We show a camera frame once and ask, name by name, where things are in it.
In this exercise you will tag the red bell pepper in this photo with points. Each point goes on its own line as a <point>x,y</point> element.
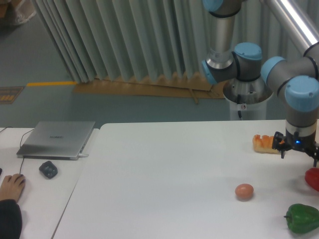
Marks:
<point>312,178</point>

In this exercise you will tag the silver laptop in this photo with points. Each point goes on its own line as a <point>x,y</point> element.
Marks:
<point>56,140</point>

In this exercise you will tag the green bell pepper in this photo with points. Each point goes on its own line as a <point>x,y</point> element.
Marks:
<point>301,218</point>

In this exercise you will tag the brown egg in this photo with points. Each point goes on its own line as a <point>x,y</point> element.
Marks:
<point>244,191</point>

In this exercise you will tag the brown cardboard sheet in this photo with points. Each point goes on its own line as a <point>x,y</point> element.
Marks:
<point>149,87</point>

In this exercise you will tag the black sleeved forearm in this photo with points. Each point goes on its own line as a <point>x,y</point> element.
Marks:
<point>10,219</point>

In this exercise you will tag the person's bare hand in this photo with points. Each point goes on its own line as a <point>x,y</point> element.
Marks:
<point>12,187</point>

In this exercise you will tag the black round controller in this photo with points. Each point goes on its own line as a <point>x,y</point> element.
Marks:
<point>48,169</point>

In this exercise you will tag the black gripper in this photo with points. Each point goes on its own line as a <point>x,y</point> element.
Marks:
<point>295,141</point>

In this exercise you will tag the orange bread toy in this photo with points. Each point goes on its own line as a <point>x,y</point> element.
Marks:
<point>263,144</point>

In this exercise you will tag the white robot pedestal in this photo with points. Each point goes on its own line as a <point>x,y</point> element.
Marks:
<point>247,100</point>

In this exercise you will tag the pale green curtain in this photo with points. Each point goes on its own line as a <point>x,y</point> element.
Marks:
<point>175,43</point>

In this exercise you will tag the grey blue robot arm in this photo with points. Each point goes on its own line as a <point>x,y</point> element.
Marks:
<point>296,83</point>

